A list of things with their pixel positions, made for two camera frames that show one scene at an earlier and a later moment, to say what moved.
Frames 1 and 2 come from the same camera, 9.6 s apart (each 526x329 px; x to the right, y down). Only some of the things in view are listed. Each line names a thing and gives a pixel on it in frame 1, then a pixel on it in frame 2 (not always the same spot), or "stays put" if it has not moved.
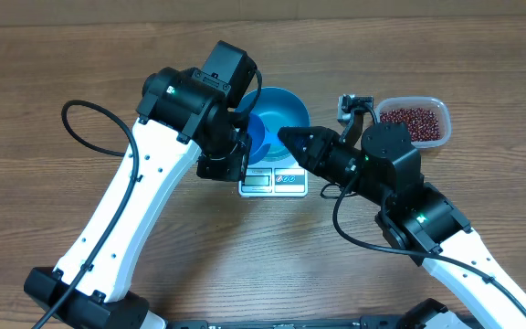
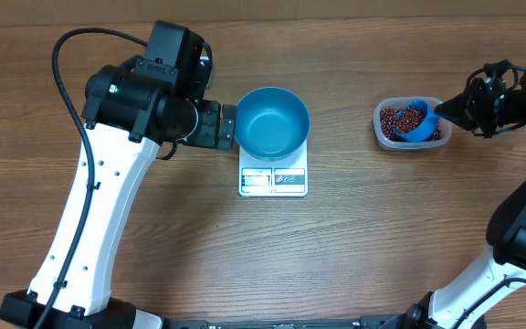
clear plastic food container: x=428 y=118 stays put
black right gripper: x=321 y=162 → x=468 y=111
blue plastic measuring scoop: x=256 y=132 → x=416 y=122
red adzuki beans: x=423 y=123 stays put
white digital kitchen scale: x=280 y=178 stays put
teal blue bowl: x=278 y=108 stays put
